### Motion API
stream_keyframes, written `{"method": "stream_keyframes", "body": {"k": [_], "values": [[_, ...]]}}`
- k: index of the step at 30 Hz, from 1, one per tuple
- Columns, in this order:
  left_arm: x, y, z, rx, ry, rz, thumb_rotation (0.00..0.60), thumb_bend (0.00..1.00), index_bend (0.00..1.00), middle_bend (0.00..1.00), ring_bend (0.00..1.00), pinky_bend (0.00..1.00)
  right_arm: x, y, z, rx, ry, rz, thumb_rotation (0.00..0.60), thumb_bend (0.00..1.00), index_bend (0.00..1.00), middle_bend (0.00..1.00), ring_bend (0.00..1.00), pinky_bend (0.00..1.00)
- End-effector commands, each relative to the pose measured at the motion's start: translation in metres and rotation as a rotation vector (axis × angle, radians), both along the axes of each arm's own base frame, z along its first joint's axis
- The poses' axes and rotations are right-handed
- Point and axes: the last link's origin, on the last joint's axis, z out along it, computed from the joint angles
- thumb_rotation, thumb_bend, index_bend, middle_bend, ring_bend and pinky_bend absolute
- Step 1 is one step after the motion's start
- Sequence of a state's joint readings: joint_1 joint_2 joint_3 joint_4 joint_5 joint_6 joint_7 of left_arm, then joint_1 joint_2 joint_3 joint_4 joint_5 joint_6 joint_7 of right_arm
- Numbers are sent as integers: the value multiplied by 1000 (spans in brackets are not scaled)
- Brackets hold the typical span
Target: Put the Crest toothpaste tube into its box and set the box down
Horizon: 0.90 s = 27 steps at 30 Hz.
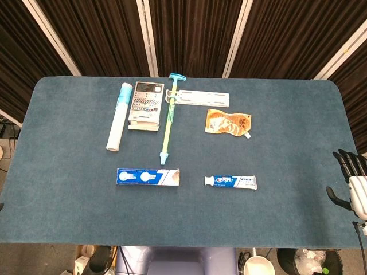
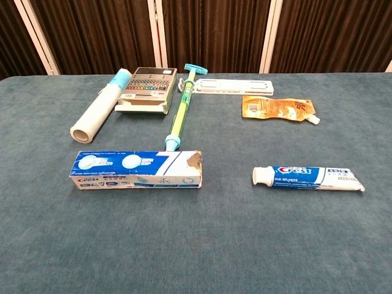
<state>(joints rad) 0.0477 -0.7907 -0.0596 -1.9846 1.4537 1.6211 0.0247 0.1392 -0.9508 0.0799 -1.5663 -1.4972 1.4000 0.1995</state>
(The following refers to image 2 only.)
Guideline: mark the blue white toothpaste box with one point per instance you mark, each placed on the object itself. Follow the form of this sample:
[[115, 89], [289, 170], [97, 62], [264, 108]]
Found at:
[[122, 165]]

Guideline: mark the blue white toothpaste tube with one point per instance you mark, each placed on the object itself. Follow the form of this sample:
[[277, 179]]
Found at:
[[306, 177]]

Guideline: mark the green yellow hand pump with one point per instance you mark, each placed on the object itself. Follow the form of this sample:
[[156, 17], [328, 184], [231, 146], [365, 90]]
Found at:
[[179, 113]]

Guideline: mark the grey label printer box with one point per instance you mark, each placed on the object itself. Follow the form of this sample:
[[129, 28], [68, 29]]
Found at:
[[147, 85]]

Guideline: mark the white toothbrush package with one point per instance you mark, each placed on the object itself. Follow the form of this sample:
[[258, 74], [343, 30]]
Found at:
[[232, 86]]

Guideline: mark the orange spout pouch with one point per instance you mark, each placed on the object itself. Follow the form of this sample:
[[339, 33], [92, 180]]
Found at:
[[275, 107]]

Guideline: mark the teal table mat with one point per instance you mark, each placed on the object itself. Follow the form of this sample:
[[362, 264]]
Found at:
[[196, 245]]

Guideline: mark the white paper roll blue label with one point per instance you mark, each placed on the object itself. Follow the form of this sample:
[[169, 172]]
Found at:
[[98, 107]]

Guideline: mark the dark brown pleated curtain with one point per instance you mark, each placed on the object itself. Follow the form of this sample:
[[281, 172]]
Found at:
[[330, 33], [9, 36], [214, 33], [98, 33]]

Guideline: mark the white partition post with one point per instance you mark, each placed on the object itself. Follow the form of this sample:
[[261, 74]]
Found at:
[[38, 36], [157, 36], [271, 36], [389, 67]]

